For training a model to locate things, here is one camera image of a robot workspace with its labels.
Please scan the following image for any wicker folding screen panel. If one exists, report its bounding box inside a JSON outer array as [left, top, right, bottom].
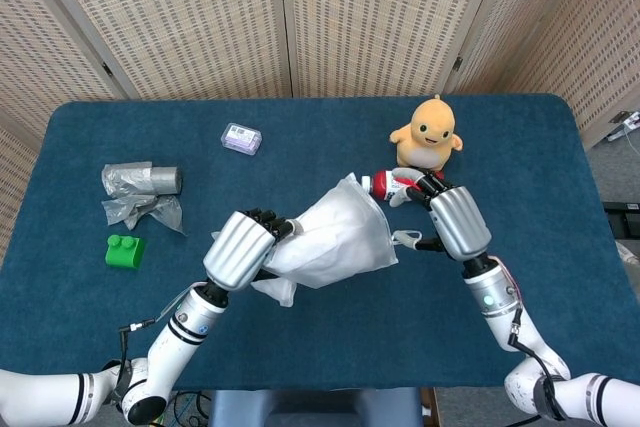
[[0, 0, 139, 121], [24, 0, 294, 101], [279, 0, 501, 98], [444, 0, 640, 148], [0, 111, 44, 268]]

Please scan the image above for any wooden table leg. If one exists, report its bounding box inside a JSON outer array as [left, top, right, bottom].
[[420, 386, 441, 427]]

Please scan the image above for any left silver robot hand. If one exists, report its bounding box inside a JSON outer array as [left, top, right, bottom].
[[202, 206, 306, 293]]

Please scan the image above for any yellow plush toy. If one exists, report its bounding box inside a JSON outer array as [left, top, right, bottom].
[[389, 93, 465, 172]]

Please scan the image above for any clear purple plastic box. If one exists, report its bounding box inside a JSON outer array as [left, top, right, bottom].
[[220, 122, 263, 156]]

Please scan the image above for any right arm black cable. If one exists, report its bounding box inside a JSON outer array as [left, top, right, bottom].
[[505, 306, 556, 383]]

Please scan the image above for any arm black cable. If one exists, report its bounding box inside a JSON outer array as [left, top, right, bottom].
[[505, 306, 556, 383], [115, 317, 157, 398]]

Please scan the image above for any black equipment base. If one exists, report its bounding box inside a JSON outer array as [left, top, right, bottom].
[[602, 200, 640, 238]]

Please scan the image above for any red juice bottle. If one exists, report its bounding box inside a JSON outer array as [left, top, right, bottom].
[[360, 169, 447, 204]]

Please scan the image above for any grey foil-wrapped roll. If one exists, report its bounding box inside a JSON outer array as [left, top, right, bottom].
[[101, 161, 183, 198]]

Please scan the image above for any crumpled grey plastic bag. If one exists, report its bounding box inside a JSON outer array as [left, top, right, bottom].
[[101, 194, 187, 237]]

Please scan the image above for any white sneaker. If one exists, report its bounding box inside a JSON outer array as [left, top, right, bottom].
[[614, 240, 640, 268]]

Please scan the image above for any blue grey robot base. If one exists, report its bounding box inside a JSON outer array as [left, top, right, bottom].
[[207, 387, 426, 427]]

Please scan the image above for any white power strip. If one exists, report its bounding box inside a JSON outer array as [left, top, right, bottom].
[[608, 110, 640, 142]]

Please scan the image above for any blue tablecloth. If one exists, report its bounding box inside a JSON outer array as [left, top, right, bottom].
[[0, 93, 640, 393]]

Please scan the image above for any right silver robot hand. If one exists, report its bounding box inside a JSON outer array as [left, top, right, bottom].
[[388, 166, 494, 262]]

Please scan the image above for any white translucent plastic bag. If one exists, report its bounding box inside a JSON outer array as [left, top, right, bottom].
[[210, 171, 424, 308]]

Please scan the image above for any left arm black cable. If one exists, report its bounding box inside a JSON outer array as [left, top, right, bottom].
[[115, 317, 157, 398]]

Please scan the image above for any green toy block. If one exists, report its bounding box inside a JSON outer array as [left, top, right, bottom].
[[104, 234, 147, 271]]

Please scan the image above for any floor cable bundle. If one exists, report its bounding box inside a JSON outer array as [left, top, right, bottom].
[[172, 390, 214, 427]]

